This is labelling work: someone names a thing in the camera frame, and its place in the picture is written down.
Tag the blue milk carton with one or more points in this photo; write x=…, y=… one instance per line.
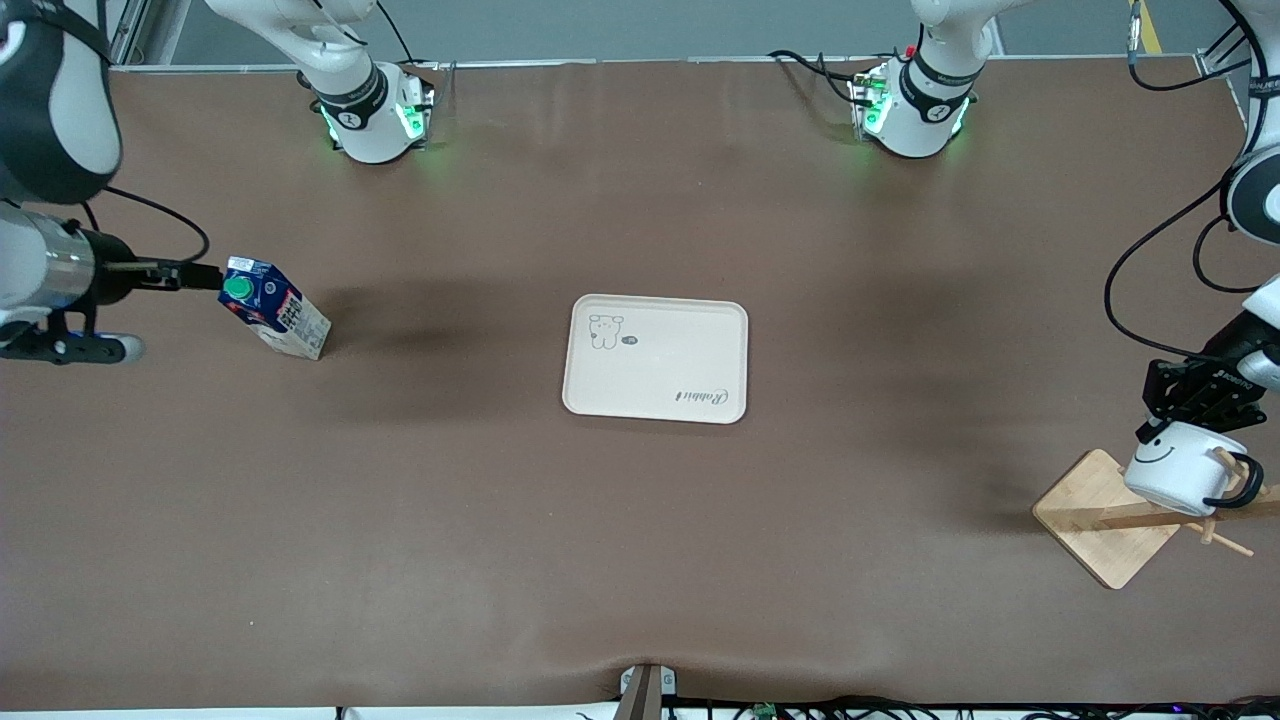
x=278, y=312

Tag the aluminium frame profile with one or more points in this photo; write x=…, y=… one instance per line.
x=150, y=30

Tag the white smiley face mug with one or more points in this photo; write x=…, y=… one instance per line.
x=1175, y=465

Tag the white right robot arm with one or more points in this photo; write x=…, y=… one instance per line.
x=362, y=122

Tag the cream tray with dog print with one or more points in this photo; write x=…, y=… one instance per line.
x=655, y=360

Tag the wooden mug stand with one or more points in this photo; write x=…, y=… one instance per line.
x=1100, y=525

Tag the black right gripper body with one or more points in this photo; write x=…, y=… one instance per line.
x=110, y=277

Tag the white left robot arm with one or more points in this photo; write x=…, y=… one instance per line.
x=922, y=112

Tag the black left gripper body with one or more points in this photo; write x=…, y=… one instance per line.
x=1196, y=387

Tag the grey metal table clamp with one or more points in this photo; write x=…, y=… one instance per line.
x=646, y=692

